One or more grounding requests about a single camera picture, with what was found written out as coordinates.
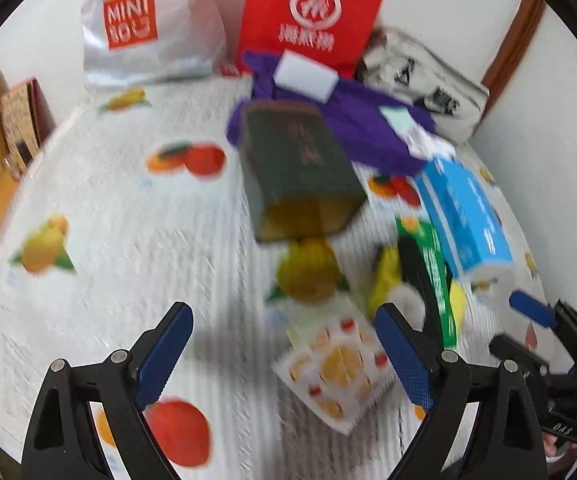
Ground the light green cloth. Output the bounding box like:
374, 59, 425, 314
378, 106, 414, 136

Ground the white sponge block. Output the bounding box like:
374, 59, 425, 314
273, 52, 339, 103

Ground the red paper bag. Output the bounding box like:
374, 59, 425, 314
241, 0, 391, 78

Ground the white plastic shopping bag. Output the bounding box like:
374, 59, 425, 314
81, 0, 226, 88

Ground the brown wooden door frame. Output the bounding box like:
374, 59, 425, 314
481, 0, 546, 101

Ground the blue tissue pack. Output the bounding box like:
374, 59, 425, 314
413, 156, 514, 286

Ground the person's right hand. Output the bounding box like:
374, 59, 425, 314
543, 432, 577, 466

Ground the brown patterned box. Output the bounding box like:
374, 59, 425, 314
0, 77, 54, 161

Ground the fruit print tissue packet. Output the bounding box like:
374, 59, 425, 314
273, 305, 404, 436

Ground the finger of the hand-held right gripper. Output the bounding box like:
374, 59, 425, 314
489, 334, 551, 378
509, 290, 576, 332

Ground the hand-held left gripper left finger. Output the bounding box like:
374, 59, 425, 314
21, 301, 194, 480

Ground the white fabric backpack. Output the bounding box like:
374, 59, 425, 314
355, 27, 489, 143

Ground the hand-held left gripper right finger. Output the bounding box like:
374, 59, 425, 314
374, 302, 549, 480

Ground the white cloth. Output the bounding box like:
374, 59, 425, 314
403, 125, 456, 161

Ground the purple towel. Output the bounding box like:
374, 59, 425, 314
226, 50, 436, 176

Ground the dark green box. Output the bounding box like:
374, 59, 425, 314
238, 101, 366, 245

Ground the green packet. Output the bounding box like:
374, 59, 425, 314
395, 217, 461, 348

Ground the yellow black work glove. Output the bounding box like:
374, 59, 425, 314
368, 237, 469, 356

